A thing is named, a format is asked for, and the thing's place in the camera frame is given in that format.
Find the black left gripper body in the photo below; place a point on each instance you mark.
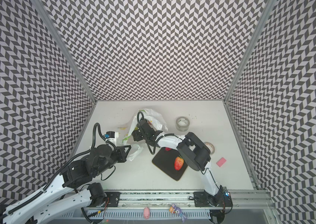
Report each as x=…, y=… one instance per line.
x=118, y=156

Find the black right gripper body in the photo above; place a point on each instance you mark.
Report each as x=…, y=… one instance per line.
x=139, y=134

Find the white lemon-print plastic bag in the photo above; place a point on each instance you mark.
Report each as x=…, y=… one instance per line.
x=154, y=118

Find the red fake strawberry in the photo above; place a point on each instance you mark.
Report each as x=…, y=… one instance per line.
x=178, y=164

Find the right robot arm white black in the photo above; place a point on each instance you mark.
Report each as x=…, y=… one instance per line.
x=197, y=156

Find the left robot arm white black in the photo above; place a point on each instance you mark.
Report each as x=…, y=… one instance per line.
x=70, y=188

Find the black cutting board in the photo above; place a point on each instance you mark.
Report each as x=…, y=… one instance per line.
x=165, y=160

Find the clear packing tape roll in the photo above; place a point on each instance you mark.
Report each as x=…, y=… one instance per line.
x=182, y=124

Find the pink toy figure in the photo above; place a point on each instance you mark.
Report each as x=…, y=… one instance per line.
x=146, y=213

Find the beige masking tape roll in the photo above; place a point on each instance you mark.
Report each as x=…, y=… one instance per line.
x=211, y=147

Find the purple toy figure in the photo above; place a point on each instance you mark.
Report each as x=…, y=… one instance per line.
x=174, y=209

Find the pink eraser block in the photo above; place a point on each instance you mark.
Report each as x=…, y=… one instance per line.
x=221, y=162

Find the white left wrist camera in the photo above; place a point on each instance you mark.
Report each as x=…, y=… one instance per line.
x=112, y=137

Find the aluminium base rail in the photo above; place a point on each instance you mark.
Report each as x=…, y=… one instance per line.
x=161, y=199

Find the aluminium corner post left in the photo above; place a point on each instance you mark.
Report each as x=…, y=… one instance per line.
x=42, y=12

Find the aluminium corner post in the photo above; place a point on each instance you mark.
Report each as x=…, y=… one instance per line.
x=42, y=12
x=250, y=48

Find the aluminium corner post right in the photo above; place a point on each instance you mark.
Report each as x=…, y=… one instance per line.
x=250, y=48

